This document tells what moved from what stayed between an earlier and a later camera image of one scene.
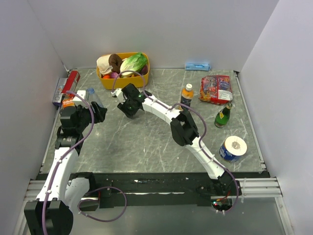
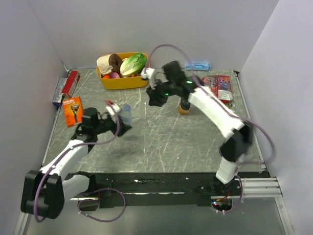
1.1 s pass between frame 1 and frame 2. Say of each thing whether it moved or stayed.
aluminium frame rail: stayed
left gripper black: moved
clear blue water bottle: moved
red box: stayed
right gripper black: moved
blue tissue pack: stayed
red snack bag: stayed
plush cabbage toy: stayed
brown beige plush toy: stayed
